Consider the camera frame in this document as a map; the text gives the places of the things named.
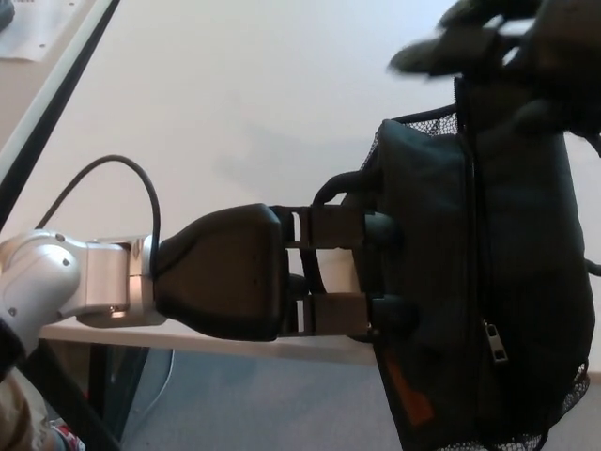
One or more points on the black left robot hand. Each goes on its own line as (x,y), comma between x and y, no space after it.
(220,272)

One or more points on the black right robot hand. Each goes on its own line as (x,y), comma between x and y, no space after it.
(563,56)

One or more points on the black insulated lunch bag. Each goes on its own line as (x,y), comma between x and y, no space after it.
(516,263)

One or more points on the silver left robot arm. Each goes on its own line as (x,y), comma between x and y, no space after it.
(47,277)

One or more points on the red and white item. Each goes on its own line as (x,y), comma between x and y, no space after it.
(66,437)

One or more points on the brown cloth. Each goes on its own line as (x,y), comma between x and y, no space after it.
(19,413)

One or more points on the white printed paper sheet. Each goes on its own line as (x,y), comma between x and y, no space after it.
(42,33)

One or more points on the dark grey object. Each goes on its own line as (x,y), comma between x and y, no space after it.
(4,14)

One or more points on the black table frame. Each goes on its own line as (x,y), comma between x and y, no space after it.
(96,376)

